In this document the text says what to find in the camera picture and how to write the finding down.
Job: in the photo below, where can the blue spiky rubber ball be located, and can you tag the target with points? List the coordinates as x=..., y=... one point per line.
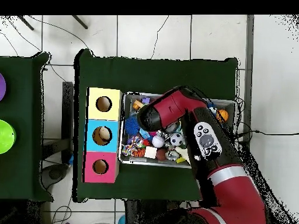
x=132, y=125

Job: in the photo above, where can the white baseball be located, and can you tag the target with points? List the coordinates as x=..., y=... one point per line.
x=158, y=141

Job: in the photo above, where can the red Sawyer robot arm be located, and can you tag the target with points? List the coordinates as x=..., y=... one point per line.
x=233, y=193

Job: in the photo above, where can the black upright panel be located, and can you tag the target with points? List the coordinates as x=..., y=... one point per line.
x=67, y=105

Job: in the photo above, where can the black tripod leg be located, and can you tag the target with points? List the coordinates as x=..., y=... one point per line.
x=25, y=22
x=80, y=22

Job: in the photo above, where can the purple bowl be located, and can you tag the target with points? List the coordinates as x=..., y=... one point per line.
x=1, y=87

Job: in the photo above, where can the dark green tablecloth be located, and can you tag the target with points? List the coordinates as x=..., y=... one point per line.
x=23, y=163
x=151, y=74

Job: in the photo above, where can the orange basketball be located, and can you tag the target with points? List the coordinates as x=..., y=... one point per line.
x=222, y=116

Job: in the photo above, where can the wooden three-hole box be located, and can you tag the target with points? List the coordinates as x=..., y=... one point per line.
x=112, y=144

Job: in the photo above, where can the clear mesh toy bin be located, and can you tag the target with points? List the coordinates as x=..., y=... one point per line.
x=128, y=107

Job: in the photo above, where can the black and white soccer ball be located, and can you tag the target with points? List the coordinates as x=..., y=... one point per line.
x=176, y=139

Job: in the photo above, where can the lime green bowl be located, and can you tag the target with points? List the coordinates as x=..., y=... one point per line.
x=7, y=137

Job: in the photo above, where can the cyan ball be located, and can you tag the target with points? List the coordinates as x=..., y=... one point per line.
x=122, y=221

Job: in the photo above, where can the plain wooden cube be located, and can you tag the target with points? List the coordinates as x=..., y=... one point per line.
x=150, y=152

